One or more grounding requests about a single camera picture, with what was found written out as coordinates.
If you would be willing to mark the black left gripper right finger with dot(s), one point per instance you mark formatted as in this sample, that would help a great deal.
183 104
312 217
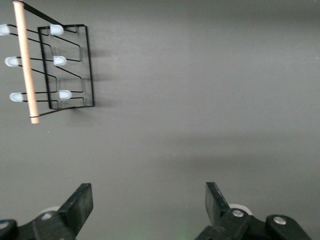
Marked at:
215 202

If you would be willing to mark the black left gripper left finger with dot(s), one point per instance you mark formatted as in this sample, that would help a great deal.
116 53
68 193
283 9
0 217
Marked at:
77 207

